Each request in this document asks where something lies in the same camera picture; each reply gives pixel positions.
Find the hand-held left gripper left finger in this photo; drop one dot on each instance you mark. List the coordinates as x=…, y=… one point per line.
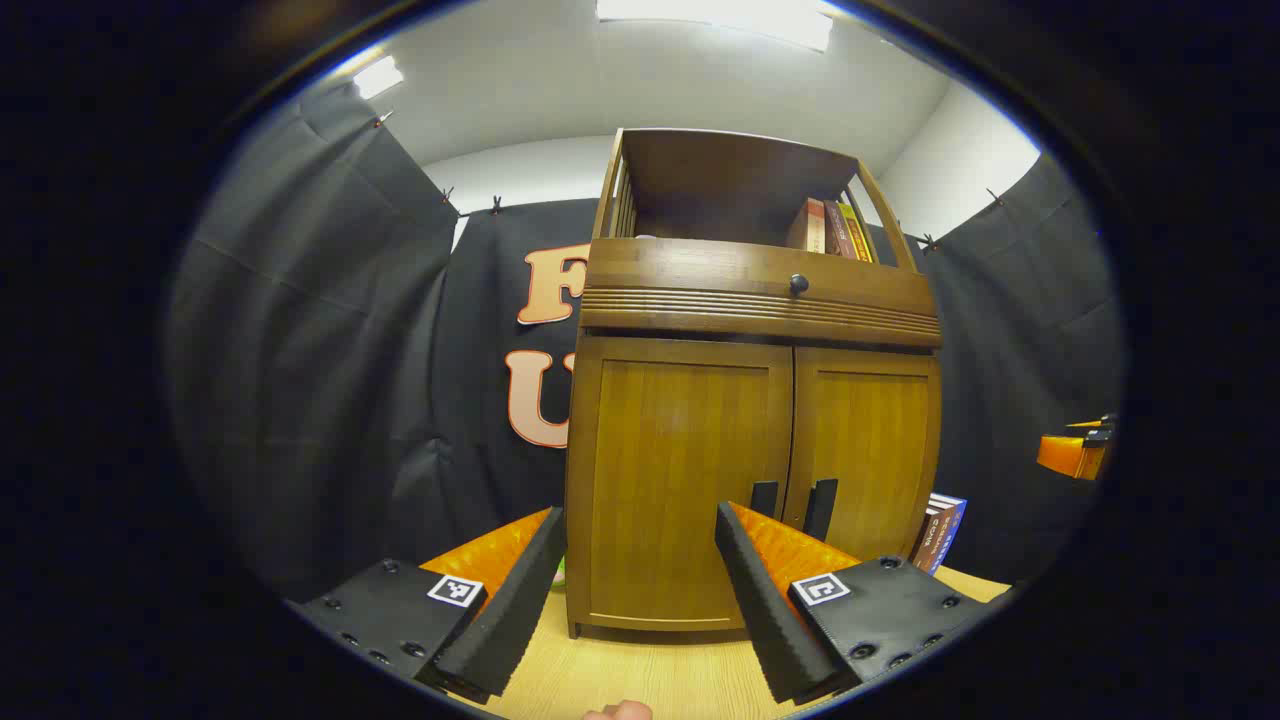
x=520, y=600

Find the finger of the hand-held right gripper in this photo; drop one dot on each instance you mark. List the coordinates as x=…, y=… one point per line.
x=1068, y=455

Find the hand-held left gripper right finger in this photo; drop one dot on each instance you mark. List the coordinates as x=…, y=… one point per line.
x=760, y=610

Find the wooden shoe cabinet door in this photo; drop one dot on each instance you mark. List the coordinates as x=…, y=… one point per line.
x=660, y=450
x=870, y=440

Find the wooden double-door shoe cabinet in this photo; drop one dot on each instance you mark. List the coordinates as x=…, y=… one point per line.
x=720, y=180

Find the blue and white book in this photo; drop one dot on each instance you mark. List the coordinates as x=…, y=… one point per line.
x=942, y=530

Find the yellow book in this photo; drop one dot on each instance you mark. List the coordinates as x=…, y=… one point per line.
x=858, y=238

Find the black backdrop cloth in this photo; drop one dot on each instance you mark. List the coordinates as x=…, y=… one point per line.
x=320, y=350

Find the wooden drawer with black knob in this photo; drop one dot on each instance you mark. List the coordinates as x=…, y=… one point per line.
x=690, y=270

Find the small ceiling light panel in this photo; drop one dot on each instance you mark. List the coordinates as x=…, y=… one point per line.
x=378, y=77

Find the large ceiling light panel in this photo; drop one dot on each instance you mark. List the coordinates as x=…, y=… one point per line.
x=720, y=15

